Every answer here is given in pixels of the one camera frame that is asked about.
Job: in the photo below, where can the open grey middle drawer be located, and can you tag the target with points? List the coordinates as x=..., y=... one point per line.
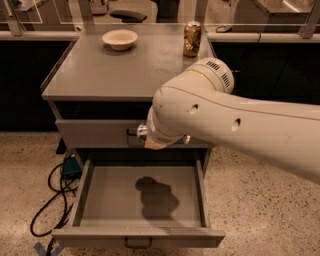
x=162, y=200

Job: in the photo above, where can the blue power adapter box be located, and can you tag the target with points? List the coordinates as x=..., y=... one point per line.
x=71, y=168

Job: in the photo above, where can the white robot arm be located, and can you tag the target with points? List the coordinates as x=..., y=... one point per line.
x=199, y=103

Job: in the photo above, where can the closed grey top drawer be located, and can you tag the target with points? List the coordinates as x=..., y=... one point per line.
x=90, y=134

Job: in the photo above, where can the brown gold soda can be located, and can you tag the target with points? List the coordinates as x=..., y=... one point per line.
x=192, y=38

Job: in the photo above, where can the grey drawer cabinet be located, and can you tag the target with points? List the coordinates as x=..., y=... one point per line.
x=95, y=82

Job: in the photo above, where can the white paper bowl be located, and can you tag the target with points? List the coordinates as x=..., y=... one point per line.
x=120, y=39

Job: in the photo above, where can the black middle drawer handle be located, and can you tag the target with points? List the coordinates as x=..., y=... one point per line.
x=131, y=243

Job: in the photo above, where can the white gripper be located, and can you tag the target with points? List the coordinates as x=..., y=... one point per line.
x=162, y=139

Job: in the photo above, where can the black drawer handle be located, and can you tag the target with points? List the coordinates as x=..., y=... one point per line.
x=130, y=133
x=131, y=243

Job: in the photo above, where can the silver blue redbull can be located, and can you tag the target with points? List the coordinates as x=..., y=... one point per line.
x=142, y=133

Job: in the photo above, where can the black top drawer handle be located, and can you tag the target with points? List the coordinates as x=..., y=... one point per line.
x=130, y=133

